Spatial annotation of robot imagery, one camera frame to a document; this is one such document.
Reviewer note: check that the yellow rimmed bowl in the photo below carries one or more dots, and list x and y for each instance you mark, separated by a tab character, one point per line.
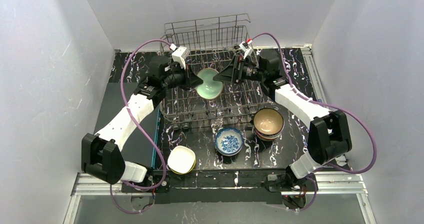
182	173

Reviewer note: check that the grey wire dish rack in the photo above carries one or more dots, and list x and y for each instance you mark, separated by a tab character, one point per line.
212	44

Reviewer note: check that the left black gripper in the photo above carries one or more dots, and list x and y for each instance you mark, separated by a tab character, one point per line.
188	76

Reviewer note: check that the blue floral bowl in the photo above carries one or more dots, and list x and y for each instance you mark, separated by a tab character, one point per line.
229	141

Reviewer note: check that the white square bowl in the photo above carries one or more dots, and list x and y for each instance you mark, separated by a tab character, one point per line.
181	159

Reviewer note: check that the tan interior dark bowl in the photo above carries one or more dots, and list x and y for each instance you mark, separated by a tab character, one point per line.
268	121

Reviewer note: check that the orange striped bowl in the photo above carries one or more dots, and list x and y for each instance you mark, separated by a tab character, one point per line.
266	137

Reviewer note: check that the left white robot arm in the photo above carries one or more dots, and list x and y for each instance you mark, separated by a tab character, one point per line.
101	152

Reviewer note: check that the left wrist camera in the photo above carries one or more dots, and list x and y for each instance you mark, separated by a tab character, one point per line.
180	54

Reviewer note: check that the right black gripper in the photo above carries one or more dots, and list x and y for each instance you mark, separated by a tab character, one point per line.
236	71

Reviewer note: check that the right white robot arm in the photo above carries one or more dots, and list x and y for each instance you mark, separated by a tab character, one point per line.
328	131

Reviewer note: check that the green celadon bowl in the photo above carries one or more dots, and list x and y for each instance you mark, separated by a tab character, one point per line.
210	89

